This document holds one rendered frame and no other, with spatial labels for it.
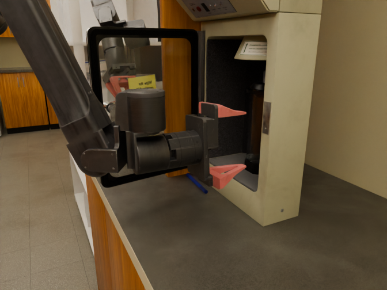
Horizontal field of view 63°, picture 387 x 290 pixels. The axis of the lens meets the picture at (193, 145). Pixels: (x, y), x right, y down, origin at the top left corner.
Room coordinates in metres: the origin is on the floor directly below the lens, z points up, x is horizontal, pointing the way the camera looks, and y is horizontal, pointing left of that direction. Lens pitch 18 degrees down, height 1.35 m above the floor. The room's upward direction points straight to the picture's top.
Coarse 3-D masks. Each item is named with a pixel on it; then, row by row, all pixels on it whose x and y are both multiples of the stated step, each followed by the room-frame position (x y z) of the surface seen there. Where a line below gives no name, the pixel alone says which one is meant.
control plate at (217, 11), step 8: (184, 0) 0.87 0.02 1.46; (192, 0) 0.84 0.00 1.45; (200, 0) 0.81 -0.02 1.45; (208, 0) 0.78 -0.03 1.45; (216, 0) 0.76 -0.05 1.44; (224, 0) 0.73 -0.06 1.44; (200, 8) 0.84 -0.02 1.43; (208, 8) 0.81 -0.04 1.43; (216, 8) 0.78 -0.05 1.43; (224, 8) 0.76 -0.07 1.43; (232, 8) 0.73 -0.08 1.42; (200, 16) 0.87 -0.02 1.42
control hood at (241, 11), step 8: (176, 0) 0.91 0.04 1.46; (232, 0) 0.71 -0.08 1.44; (240, 0) 0.69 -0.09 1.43; (248, 0) 0.67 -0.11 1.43; (256, 0) 0.65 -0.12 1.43; (264, 0) 0.64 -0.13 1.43; (272, 0) 0.65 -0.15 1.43; (184, 8) 0.91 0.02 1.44; (240, 8) 0.71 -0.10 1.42; (248, 8) 0.69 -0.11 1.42; (256, 8) 0.67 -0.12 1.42; (264, 8) 0.65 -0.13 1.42; (272, 8) 0.65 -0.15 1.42; (192, 16) 0.91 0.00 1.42; (208, 16) 0.84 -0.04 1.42; (216, 16) 0.81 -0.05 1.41; (224, 16) 0.79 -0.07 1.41; (232, 16) 0.76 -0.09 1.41; (240, 16) 0.76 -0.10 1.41
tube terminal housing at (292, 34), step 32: (288, 0) 0.67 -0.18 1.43; (320, 0) 0.70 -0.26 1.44; (224, 32) 0.83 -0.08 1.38; (256, 32) 0.72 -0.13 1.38; (288, 32) 0.67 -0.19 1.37; (288, 64) 0.67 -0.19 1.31; (288, 96) 0.68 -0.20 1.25; (288, 128) 0.68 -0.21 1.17; (288, 160) 0.68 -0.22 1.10; (224, 192) 0.81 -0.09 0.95; (256, 192) 0.69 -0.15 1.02; (288, 192) 0.69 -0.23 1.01
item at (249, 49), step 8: (248, 40) 0.79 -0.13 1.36; (256, 40) 0.77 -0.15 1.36; (264, 40) 0.76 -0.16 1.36; (240, 48) 0.81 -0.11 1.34; (248, 48) 0.78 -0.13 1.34; (256, 48) 0.76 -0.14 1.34; (264, 48) 0.76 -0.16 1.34; (240, 56) 0.79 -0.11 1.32; (248, 56) 0.77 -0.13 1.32; (256, 56) 0.76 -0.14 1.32; (264, 56) 0.75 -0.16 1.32
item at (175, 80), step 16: (112, 48) 0.79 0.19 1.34; (128, 48) 0.81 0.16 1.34; (144, 48) 0.83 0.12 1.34; (160, 48) 0.86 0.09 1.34; (176, 48) 0.89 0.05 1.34; (112, 64) 0.79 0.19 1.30; (128, 64) 0.81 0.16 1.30; (144, 64) 0.83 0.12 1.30; (160, 64) 0.86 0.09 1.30; (176, 64) 0.89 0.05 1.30; (112, 80) 0.78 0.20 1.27; (128, 80) 0.81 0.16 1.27; (144, 80) 0.83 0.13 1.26; (160, 80) 0.86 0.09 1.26; (176, 80) 0.89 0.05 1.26; (112, 96) 0.78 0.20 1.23; (176, 96) 0.88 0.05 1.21; (176, 112) 0.88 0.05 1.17; (176, 128) 0.88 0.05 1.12
